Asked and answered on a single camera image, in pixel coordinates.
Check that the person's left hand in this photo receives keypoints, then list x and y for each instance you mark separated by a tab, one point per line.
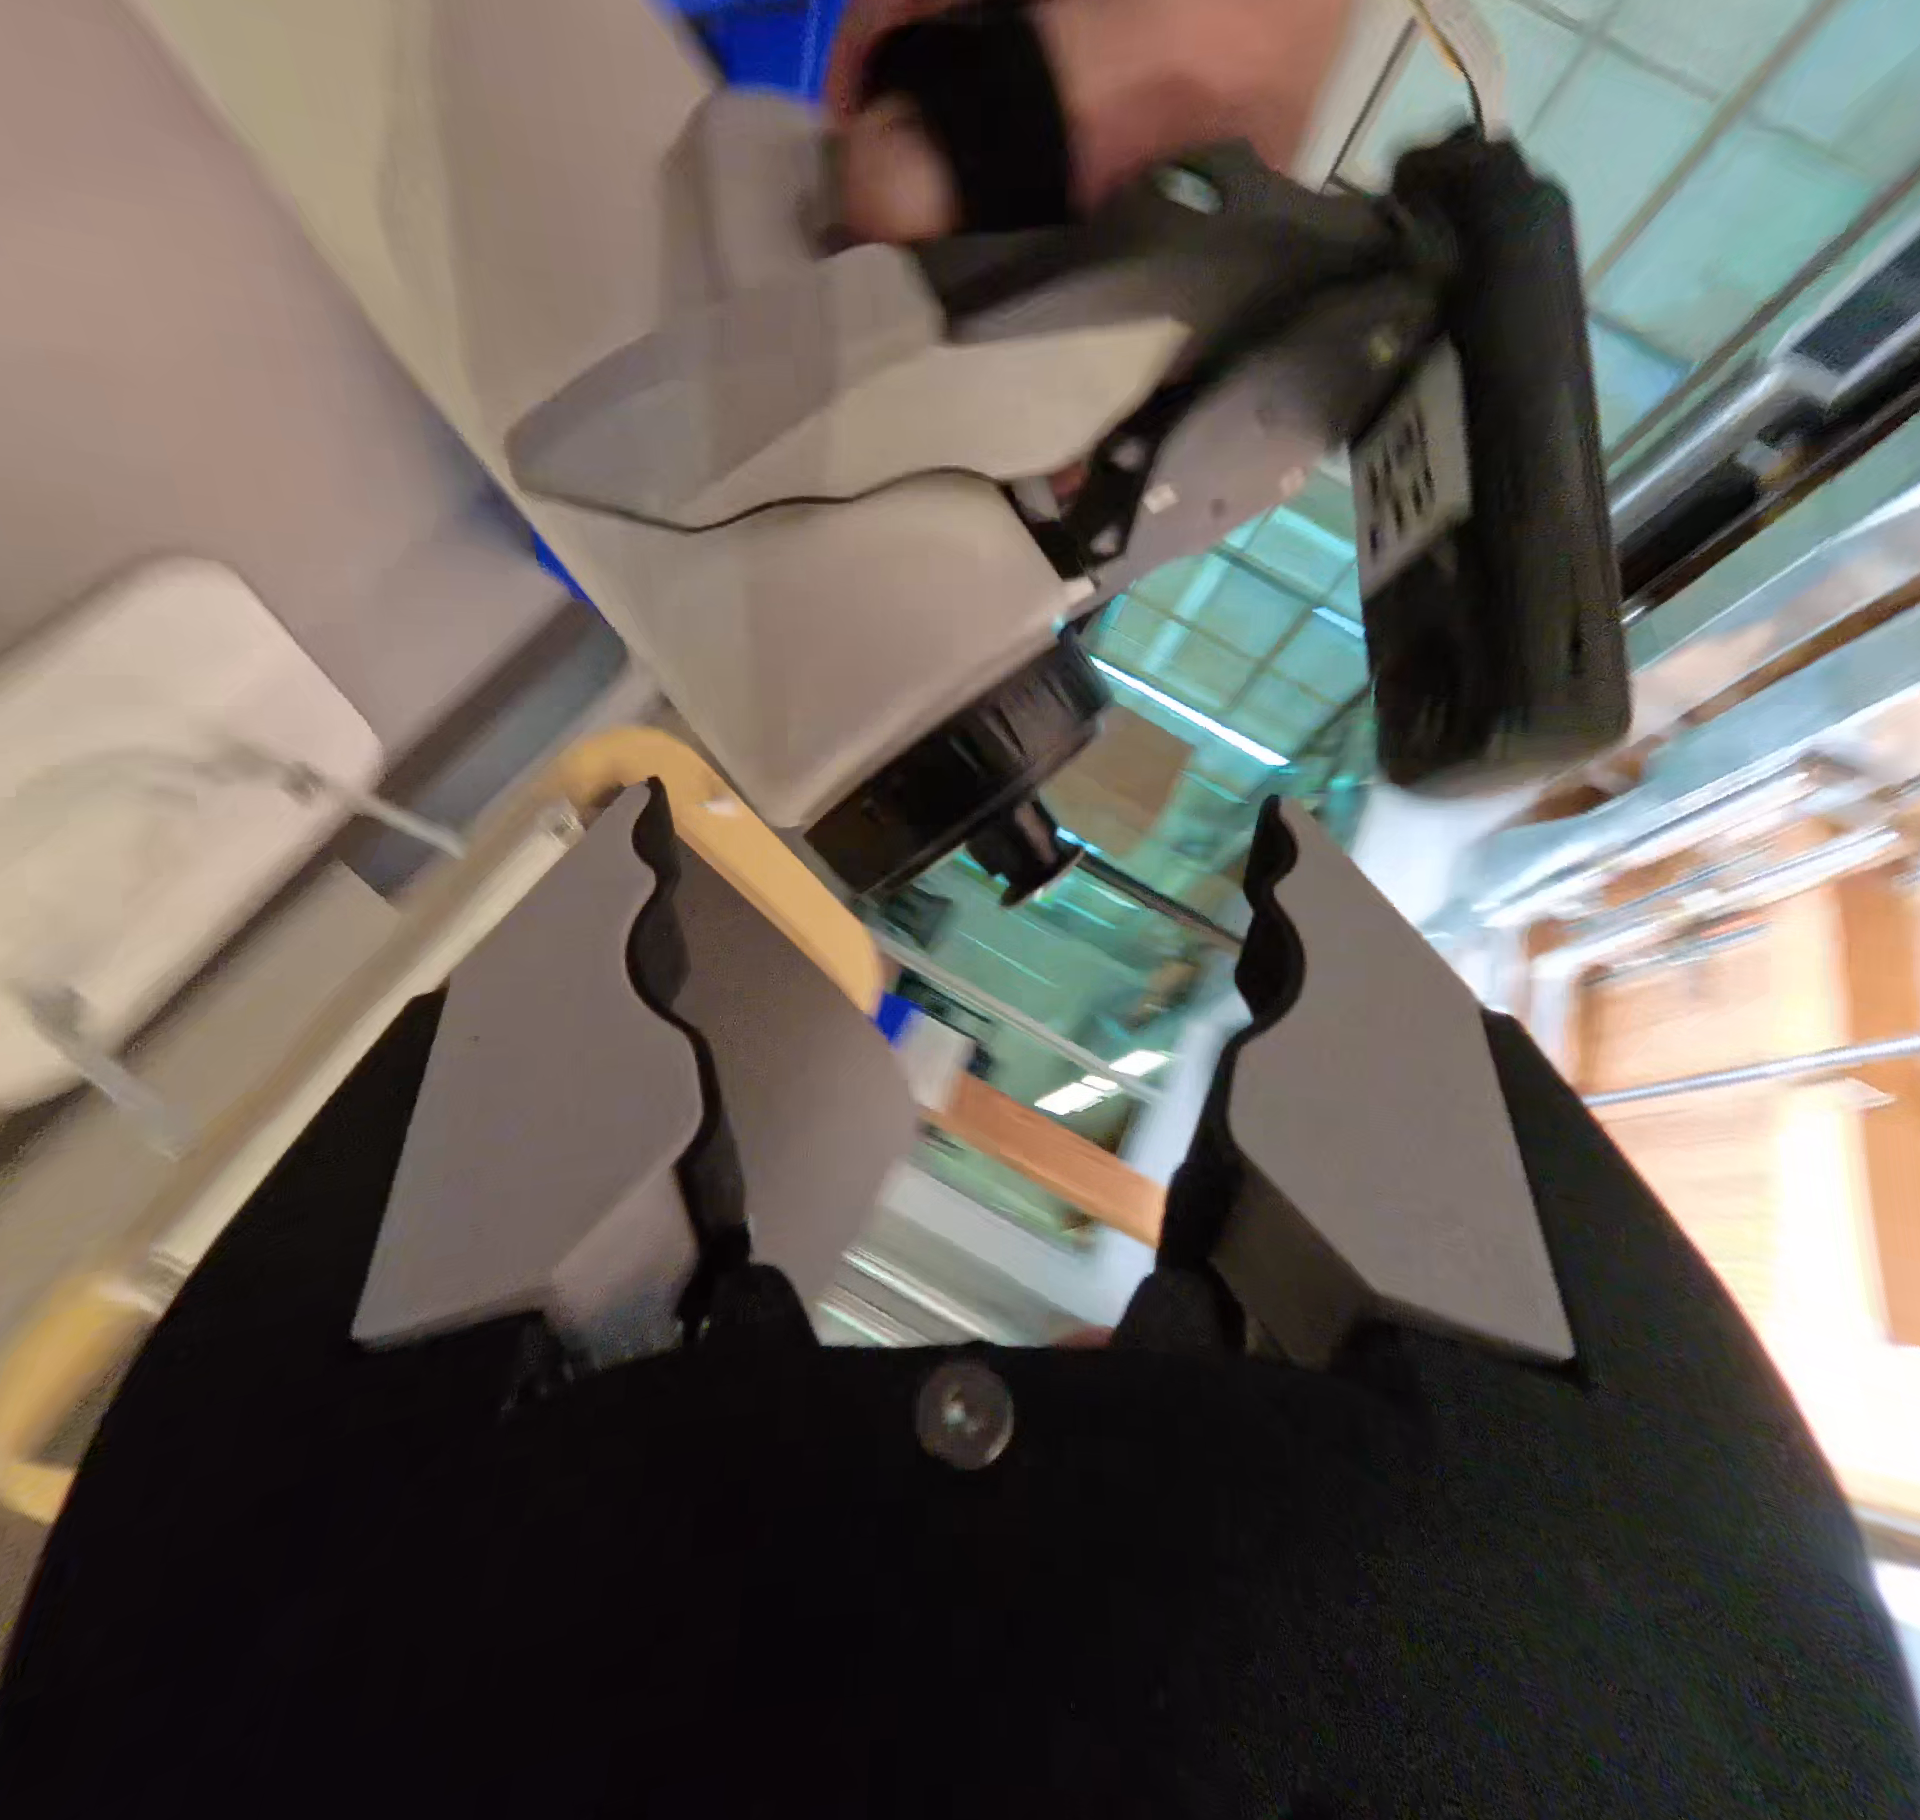
1201	7

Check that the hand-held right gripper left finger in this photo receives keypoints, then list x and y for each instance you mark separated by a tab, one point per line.
526	1159

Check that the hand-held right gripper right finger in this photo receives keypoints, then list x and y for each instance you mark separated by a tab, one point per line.
1397	1159

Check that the white bottle with black cap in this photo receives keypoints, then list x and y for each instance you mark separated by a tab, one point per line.
542	171

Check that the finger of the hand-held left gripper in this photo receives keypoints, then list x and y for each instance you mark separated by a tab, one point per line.
811	396

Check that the wooden beam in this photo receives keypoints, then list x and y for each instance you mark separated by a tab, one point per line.
1050	1159

